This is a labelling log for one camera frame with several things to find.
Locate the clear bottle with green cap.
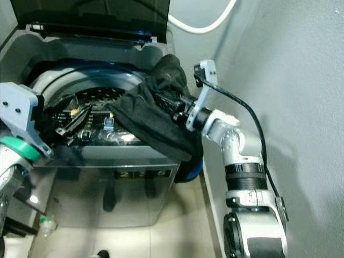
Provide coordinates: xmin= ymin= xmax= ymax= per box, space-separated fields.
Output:
xmin=39 ymin=216 xmax=58 ymax=237

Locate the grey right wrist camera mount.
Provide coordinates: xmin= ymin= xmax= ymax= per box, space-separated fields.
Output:
xmin=185 ymin=59 xmax=217 ymax=132

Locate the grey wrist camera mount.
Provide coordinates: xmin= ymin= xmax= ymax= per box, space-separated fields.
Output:
xmin=185 ymin=59 xmax=217 ymax=132
xmin=0 ymin=82 xmax=45 ymax=157

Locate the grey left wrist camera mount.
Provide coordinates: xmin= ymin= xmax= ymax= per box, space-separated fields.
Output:
xmin=0 ymin=82 xmax=45 ymax=157

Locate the dark tinted washer lid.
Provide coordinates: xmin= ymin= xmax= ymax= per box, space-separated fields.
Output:
xmin=10 ymin=0 xmax=171 ymax=42

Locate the black knit garment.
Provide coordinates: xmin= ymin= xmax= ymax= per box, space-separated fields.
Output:
xmin=106 ymin=54 xmax=204 ymax=162

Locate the white hose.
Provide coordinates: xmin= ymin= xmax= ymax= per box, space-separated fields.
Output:
xmin=167 ymin=0 xmax=238 ymax=34

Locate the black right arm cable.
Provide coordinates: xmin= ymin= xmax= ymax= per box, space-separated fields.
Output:
xmin=196 ymin=75 xmax=285 ymax=216

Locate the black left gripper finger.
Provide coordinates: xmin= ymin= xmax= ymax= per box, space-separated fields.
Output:
xmin=56 ymin=105 xmax=85 ymax=131
xmin=62 ymin=107 xmax=88 ymax=137

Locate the blue plastic object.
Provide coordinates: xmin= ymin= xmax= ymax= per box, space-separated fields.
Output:
xmin=180 ymin=157 xmax=205 ymax=183

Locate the grey top-load washing machine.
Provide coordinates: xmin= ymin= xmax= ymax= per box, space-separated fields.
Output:
xmin=0 ymin=0 xmax=205 ymax=229

